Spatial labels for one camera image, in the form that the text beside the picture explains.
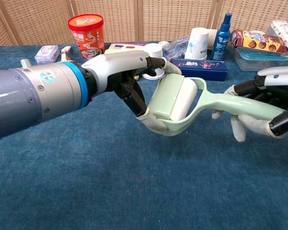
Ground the purple soap box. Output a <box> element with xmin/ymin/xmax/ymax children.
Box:
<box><xmin>34</xmin><ymin>45</ymin><xmax>60</xmax><ymax>65</ymax></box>

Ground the white tissue pack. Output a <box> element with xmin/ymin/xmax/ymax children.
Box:
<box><xmin>265</xmin><ymin>19</ymin><xmax>288</xmax><ymax>60</ymax></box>

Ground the clear plastic bag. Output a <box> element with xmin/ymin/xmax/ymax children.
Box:
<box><xmin>162</xmin><ymin>35</ymin><xmax>190</xmax><ymax>62</ymax></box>

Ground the paper cup with blue flower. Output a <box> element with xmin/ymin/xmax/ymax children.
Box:
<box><xmin>142</xmin><ymin>43</ymin><xmax>165</xmax><ymax>81</ymax></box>

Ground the white and red flat box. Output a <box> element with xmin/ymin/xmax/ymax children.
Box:
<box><xmin>109</xmin><ymin>42</ymin><xmax>144</xmax><ymax>51</ymax></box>

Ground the blue tablecloth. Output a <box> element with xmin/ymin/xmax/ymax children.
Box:
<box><xmin>0</xmin><ymin>43</ymin><xmax>288</xmax><ymax>230</ymax></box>

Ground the paper cup with butterfly print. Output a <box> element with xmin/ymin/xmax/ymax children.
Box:
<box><xmin>184</xmin><ymin>27</ymin><xmax>210</xmax><ymax>61</ymax></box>

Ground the navy blue rectangular box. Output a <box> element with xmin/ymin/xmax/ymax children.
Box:
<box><xmin>170</xmin><ymin>58</ymin><xmax>228</xmax><ymax>82</ymax></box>

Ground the brown cookie package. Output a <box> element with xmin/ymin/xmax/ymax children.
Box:
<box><xmin>230</xmin><ymin>29</ymin><xmax>288</xmax><ymax>55</ymax></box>

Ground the woven rattan folding screen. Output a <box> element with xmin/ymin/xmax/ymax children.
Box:
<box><xmin>0</xmin><ymin>0</ymin><xmax>288</xmax><ymax>46</ymax></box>

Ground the red instant noodle cup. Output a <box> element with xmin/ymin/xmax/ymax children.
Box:
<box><xmin>67</xmin><ymin>13</ymin><xmax>106</xmax><ymax>60</ymax></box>

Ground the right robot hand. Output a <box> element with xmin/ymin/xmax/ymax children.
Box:
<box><xmin>211</xmin><ymin>66</ymin><xmax>288</xmax><ymax>142</ymax></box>

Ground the green lint roller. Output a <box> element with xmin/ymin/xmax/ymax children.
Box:
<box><xmin>147</xmin><ymin>74</ymin><xmax>286</xmax><ymax>137</ymax></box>

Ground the blue spray bottle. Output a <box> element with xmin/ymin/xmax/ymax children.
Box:
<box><xmin>210</xmin><ymin>13</ymin><xmax>233</xmax><ymax>61</ymax></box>

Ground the clear container with blue lid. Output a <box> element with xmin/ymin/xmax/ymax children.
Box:
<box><xmin>234</xmin><ymin>46</ymin><xmax>288</xmax><ymax>72</ymax></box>

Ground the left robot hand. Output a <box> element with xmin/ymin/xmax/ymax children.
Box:
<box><xmin>81</xmin><ymin>49</ymin><xmax>182</xmax><ymax>132</ymax></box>

